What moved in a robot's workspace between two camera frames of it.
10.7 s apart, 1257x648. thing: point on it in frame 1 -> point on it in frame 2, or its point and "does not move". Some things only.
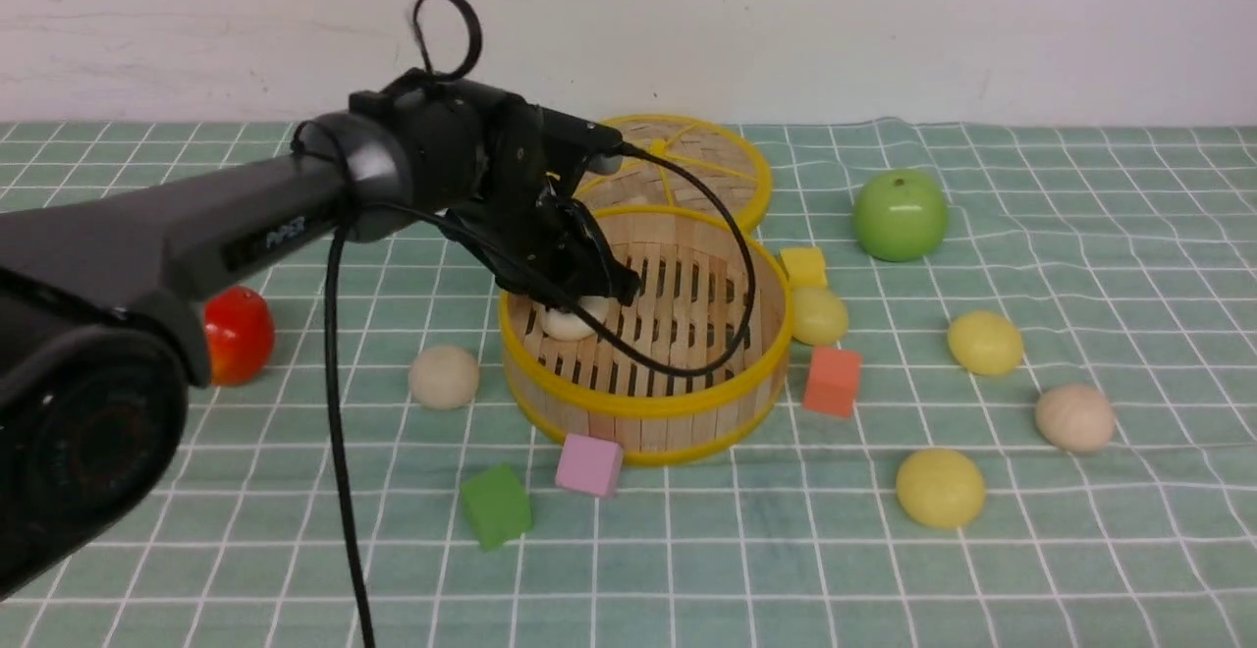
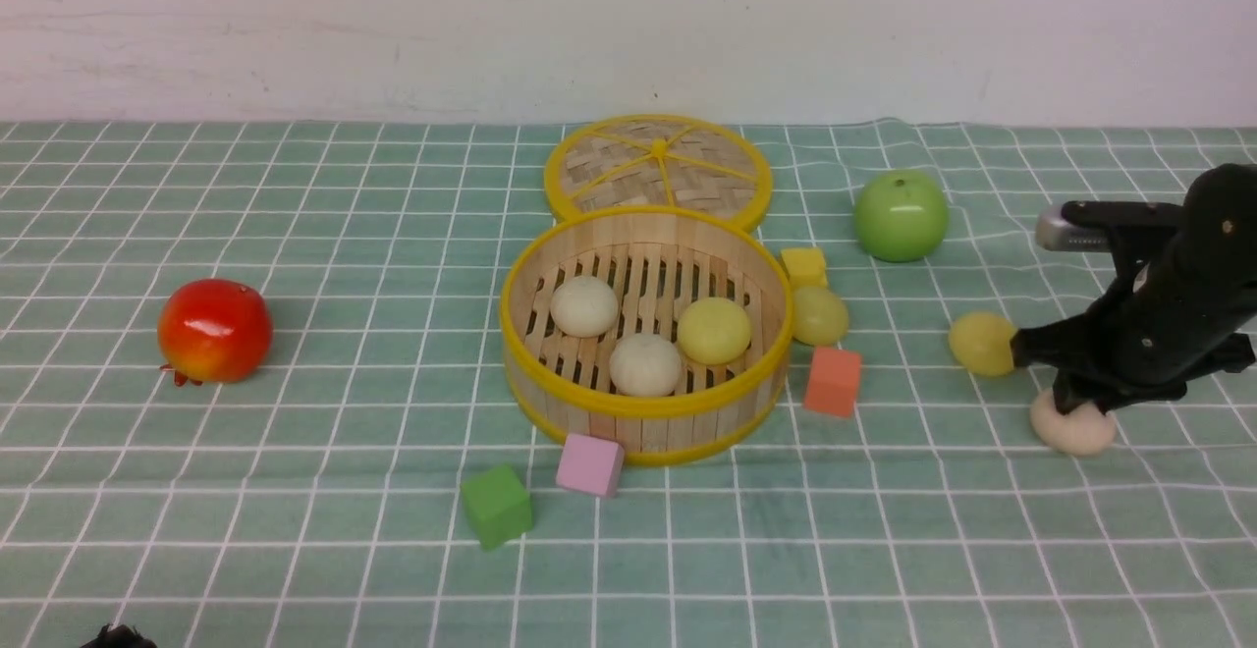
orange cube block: x=834 y=381 does not move
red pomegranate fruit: x=240 y=328 does not move
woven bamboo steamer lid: x=734 y=168 does not move
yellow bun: x=985 y=344 does not move
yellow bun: x=940 y=488 -> x=713 y=331
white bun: x=1074 y=417 does not move
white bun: x=444 y=377 -> x=644 y=365
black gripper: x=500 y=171 -> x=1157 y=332
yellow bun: x=817 y=316 does not move
